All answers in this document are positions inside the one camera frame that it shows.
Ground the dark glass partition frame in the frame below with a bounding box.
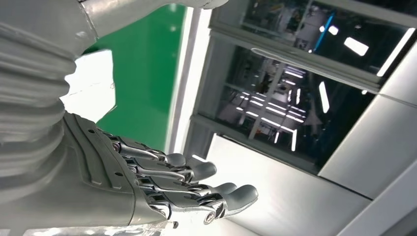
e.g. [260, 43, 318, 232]
[192, 0, 417, 177]

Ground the green conveyor belt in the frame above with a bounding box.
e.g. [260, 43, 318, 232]
[83, 3, 188, 152]

